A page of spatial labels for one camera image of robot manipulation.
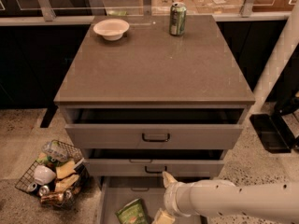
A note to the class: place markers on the yellow sponge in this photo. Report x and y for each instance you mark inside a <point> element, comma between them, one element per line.
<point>65,170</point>

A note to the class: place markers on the grey drawer cabinet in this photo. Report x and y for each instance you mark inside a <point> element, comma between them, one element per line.
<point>152,77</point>

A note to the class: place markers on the clear plastic bottle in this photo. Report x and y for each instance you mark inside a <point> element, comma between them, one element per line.
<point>54,150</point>

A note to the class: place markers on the black floor tray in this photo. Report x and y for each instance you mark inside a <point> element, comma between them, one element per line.
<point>274,133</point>

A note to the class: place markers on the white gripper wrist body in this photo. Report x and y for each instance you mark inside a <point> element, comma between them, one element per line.
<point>170,195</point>

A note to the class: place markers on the grey middle drawer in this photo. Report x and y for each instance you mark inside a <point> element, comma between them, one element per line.
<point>150,162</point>

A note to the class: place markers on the silver can in basket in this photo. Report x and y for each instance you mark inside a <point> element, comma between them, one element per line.
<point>44,190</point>

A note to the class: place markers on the white paper bowl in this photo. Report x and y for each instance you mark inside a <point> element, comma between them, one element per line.
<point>111,29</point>

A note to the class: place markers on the green soda can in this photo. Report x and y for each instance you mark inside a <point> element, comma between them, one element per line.
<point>178,12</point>

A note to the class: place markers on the green jalapeno chip bag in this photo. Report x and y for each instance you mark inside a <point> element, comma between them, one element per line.
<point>132,213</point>

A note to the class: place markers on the grey bottom drawer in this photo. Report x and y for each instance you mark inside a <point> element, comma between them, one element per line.
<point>117,191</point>

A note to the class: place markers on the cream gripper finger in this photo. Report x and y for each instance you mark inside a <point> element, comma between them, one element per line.
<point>163,217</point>
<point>168,179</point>

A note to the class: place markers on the grey top drawer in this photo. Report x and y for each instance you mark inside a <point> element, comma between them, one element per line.
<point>154,136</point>

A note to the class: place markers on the white ceramic cup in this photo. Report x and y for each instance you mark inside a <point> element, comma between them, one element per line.
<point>43,175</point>

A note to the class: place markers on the black wire basket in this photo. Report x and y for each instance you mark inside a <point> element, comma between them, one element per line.
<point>56,176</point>

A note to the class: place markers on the grey drawer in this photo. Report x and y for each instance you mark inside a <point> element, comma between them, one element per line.
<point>150,162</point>
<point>154,136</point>
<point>117,191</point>

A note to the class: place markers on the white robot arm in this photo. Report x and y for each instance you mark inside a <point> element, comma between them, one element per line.
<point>215,198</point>

